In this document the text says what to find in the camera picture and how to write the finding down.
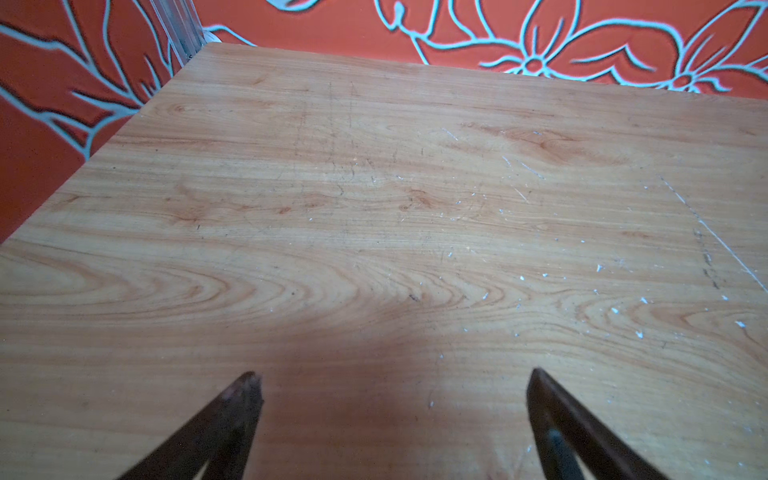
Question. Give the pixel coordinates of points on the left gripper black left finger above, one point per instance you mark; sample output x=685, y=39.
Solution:
x=215, y=443

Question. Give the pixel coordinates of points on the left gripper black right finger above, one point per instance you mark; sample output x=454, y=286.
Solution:
x=568, y=436

